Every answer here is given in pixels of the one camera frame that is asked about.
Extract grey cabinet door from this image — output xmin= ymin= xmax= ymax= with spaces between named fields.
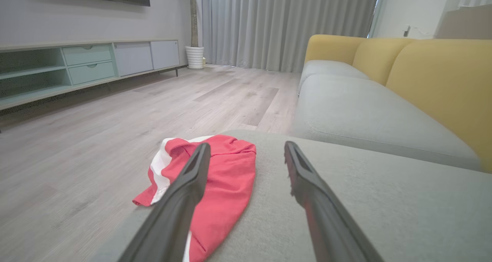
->
xmin=150 ymin=40 xmax=180 ymax=70
xmin=113 ymin=42 xmax=154 ymax=77

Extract white ribbed planter pot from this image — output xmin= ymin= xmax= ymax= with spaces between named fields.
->
xmin=185 ymin=46 xmax=205 ymax=70

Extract beige flat board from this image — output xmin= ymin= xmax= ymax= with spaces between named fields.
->
xmin=434 ymin=5 xmax=492 ymax=40

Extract red shorts with white stripe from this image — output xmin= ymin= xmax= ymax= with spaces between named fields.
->
xmin=133 ymin=134 xmax=257 ymax=262

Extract yellow sofa back cushion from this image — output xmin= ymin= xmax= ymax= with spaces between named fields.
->
xmin=386 ymin=38 xmax=492 ymax=174
xmin=352 ymin=38 xmax=417 ymax=86
xmin=305 ymin=34 xmax=367 ymax=66

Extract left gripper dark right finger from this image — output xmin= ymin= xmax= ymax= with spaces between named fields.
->
xmin=284 ymin=141 xmax=385 ymax=262

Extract pale green tv cabinet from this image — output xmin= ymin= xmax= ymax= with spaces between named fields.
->
xmin=0 ymin=38 xmax=181 ymax=113

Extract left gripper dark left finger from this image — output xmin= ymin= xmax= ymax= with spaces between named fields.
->
xmin=117 ymin=142 xmax=212 ymax=262

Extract brown tree trunk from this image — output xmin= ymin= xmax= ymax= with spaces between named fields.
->
xmin=189 ymin=0 xmax=199 ymax=48

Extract grey sofa seat cushion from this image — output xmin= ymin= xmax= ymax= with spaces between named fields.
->
xmin=298 ymin=60 xmax=371 ymax=95
xmin=288 ymin=74 xmax=483 ymax=172

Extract pale green cabinet drawer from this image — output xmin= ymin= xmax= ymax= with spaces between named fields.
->
xmin=63 ymin=44 xmax=113 ymax=66
xmin=68 ymin=61 xmax=116 ymax=86

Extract grey sofa ottoman seat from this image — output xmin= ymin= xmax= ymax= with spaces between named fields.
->
xmin=94 ymin=129 xmax=492 ymax=262

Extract grey pleated curtain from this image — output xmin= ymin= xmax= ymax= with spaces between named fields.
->
xmin=196 ymin=0 xmax=382 ymax=73

